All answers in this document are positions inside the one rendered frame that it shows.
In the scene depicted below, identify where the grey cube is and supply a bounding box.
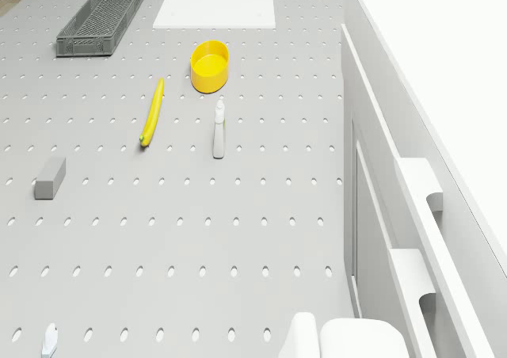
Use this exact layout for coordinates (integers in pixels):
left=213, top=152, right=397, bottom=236
left=34, top=156, right=67, bottom=200

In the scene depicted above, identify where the small white bottle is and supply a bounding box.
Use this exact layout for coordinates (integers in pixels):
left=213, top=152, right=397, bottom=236
left=212, top=99, right=227, bottom=160

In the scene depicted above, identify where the dark grey basket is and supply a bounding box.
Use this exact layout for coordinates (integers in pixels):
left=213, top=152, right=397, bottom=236
left=55, top=0, right=147, bottom=58

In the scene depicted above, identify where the banana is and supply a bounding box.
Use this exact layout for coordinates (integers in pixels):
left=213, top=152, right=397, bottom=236
left=139, top=78, right=165, bottom=149

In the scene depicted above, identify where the yellow bowl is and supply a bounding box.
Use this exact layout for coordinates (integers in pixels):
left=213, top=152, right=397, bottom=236
left=190, top=40, right=231, bottom=94

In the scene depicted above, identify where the white cabinet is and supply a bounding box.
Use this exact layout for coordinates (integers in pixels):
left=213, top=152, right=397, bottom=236
left=340, top=0, right=507, bottom=358

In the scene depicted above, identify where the white board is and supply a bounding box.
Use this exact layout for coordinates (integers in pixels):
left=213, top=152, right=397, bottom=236
left=153, top=0, right=276, bottom=29

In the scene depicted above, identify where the small pale bolt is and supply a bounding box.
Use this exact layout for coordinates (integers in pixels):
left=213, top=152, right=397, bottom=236
left=41, top=322, right=59, bottom=358

